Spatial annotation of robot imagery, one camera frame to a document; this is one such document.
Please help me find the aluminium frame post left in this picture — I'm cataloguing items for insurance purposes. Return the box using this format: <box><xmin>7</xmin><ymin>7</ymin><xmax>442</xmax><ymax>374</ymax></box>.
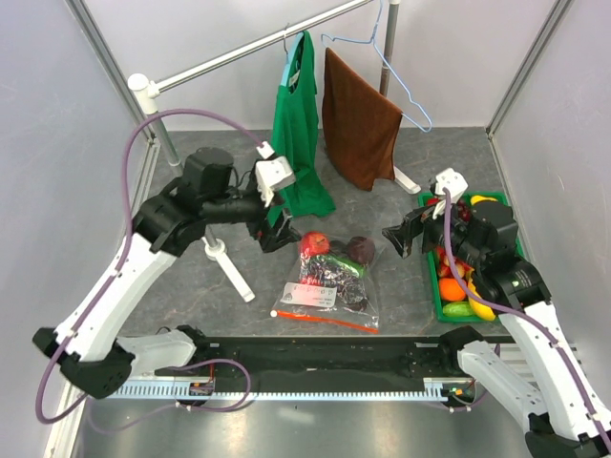
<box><xmin>64</xmin><ymin>0</ymin><xmax>158</xmax><ymax>144</ymax></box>

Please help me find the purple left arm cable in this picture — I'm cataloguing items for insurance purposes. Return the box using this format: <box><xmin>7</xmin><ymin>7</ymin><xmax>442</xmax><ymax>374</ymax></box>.
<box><xmin>34</xmin><ymin>108</ymin><xmax>268</xmax><ymax>425</ymax></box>

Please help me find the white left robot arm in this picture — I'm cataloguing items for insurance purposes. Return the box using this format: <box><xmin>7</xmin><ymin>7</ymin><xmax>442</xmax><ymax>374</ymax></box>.
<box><xmin>32</xmin><ymin>148</ymin><xmax>299</xmax><ymax>399</ymax></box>

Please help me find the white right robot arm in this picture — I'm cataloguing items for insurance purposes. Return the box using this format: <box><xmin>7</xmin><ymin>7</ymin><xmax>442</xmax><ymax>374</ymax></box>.
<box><xmin>382</xmin><ymin>200</ymin><xmax>610</xmax><ymax>457</ymax></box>

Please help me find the brown towel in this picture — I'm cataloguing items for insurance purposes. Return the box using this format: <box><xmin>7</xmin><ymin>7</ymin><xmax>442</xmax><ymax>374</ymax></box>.
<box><xmin>322</xmin><ymin>48</ymin><xmax>402</xmax><ymax>191</ymax></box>

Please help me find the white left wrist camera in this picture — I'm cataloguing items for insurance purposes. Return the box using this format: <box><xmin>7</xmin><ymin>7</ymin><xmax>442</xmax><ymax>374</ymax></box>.
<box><xmin>255</xmin><ymin>141</ymin><xmax>296</xmax><ymax>208</ymax></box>

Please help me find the silver clothes rack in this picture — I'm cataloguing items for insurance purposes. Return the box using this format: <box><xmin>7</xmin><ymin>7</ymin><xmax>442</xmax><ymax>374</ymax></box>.
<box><xmin>127</xmin><ymin>1</ymin><xmax>421</xmax><ymax>302</ymax></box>

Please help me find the green chili pepper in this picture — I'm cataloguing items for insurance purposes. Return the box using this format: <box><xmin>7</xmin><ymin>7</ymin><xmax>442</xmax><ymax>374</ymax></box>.
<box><xmin>315</xmin><ymin>255</ymin><xmax>367</xmax><ymax>278</ymax></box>

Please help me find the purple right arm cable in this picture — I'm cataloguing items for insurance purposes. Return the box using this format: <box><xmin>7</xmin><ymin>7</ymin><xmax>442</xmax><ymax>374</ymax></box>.
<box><xmin>441</xmin><ymin>188</ymin><xmax>611</xmax><ymax>449</ymax></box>

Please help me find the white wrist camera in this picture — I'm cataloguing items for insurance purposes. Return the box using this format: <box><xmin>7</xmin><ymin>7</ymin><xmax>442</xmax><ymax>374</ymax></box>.
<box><xmin>255</xmin><ymin>141</ymin><xmax>296</xmax><ymax>208</ymax></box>
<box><xmin>432</xmin><ymin>168</ymin><xmax>468</xmax><ymax>219</ymax></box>

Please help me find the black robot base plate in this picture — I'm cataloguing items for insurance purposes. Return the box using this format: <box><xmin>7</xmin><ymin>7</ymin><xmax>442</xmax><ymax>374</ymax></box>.
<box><xmin>189</xmin><ymin>336</ymin><xmax>467</xmax><ymax>391</ymax></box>

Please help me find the yellow mango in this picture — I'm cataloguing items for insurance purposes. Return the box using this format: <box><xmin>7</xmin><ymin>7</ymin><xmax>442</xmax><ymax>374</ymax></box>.
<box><xmin>468</xmin><ymin>280</ymin><xmax>496</xmax><ymax>322</ymax></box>

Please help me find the light blue shirt hanger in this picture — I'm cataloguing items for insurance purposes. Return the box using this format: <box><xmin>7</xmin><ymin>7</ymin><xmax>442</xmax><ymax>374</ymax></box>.
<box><xmin>280</xmin><ymin>31</ymin><xmax>305</xmax><ymax>94</ymax></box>

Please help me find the dark purple mangosteen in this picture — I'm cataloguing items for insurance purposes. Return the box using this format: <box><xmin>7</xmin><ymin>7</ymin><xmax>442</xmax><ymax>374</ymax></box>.
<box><xmin>346</xmin><ymin>236</ymin><xmax>376</xmax><ymax>265</ymax></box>

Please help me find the green cucumber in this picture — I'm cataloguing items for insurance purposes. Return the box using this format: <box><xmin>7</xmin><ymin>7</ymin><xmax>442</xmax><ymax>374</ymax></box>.
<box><xmin>442</xmin><ymin>302</ymin><xmax>474</xmax><ymax>319</ymax></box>

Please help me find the green t-shirt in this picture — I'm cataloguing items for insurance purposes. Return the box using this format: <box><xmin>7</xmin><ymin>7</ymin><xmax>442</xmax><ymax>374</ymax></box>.
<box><xmin>271</xmin><ymin>31</ymin><xmax>336</xmax><ymax>218</ymax></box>

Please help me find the green fruit tray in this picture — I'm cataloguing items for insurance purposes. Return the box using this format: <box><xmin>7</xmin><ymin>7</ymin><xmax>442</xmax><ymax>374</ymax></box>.
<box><xmin>424</xmin><ymin>192</ymin><xmax>523</xmax><ymax>323</ymax></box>

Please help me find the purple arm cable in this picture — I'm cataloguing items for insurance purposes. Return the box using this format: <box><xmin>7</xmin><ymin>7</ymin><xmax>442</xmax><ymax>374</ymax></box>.
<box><xmin>441</xmin><ymin>188</ymin><xmax>611</xmax><ymax>449</ymax></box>
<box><xmin>34</xmin><ymin>108</ymin><xmax>268</xmax><ymax>425</ymax></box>

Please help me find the orange fruit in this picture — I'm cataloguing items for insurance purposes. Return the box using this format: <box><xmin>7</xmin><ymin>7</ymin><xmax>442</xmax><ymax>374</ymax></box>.
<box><xmin>438</xmin><ymin>278</ymin><xmax>466</xmax><ymax>302</ymax></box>

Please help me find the purple grape bunch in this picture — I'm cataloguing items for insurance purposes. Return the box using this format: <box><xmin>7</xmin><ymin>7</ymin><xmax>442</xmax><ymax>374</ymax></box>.
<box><xmin>299</xmin><ymin>256</ymin><xmax>369</xmax><ymax>312</ymax></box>

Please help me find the aluminium frame post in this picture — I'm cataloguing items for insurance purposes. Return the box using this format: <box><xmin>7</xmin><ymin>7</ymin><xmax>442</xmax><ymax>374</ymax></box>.
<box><xmin>485</xmin><ymin>0</ymin><xmax>577</xmax><ymax>139</ymax></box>
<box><xmin>64</xmin><ymin>0</ymin><xmax>158</xmax><ymax>144</ymax></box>

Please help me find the aluminium frame post right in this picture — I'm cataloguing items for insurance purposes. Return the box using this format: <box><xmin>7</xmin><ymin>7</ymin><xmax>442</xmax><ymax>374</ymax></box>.
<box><xmin>485</xmin><ymin>0</ymin><xmax>577</xmax><ymax>139</ymax></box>

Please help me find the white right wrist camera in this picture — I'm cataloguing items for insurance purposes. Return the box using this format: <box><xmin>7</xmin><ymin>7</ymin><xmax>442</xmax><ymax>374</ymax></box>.
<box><xmin>432</xmin><ymin>168</ymin><xmax>468</xmax><ymax>219</ymax></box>

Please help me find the clear zip top bag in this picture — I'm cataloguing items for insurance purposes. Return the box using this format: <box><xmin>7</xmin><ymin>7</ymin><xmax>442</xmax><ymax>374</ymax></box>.
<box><xmin>270</xmin><ymin>231</ymin><xmax>384</xmax><ymax>334</ymax></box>

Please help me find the red apple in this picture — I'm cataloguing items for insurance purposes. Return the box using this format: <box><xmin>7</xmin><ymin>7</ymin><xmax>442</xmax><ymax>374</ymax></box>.
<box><xmin>299</xmin><ymin>231</ymin><xmax>330</xmax><ymax>258</ymax></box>

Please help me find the white cable duct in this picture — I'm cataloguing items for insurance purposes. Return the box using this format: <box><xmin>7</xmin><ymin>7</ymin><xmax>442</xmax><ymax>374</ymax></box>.
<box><xmin>109</xmin><ymin>379</ymin><xmax>466</xmax><ymax>402</ymax></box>

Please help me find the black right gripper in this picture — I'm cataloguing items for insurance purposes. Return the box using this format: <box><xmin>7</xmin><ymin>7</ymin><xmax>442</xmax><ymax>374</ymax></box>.
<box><xmin>382</xmin><ymin>192</ymin><xmax>487</xmax><ymax>268</ymax></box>

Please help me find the blue wire hanger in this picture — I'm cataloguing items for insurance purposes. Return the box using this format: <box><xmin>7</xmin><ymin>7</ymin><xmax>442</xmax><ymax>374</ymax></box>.
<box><xmin>320</xmin><ymin>1</ymin><xmax>433</xmax><ymax>134</ymax></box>

